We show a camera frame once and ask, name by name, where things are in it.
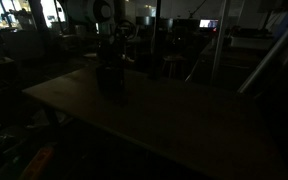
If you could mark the grey diagonal metal bar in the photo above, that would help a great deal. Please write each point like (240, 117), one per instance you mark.
(270, 53)

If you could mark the white vertical pole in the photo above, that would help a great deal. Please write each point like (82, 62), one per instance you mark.
(220, 43)

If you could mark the orange tool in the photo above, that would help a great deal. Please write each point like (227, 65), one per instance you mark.
(39, 162)

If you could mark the black vertical pole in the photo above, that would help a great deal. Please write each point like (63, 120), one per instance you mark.
(156, 40)

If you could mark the lit monitor screen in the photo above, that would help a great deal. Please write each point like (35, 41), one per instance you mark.
(208, 23)

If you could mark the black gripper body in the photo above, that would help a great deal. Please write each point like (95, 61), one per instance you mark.
(112, 46)

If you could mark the wooden stool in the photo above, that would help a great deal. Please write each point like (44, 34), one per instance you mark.
(173, 59)

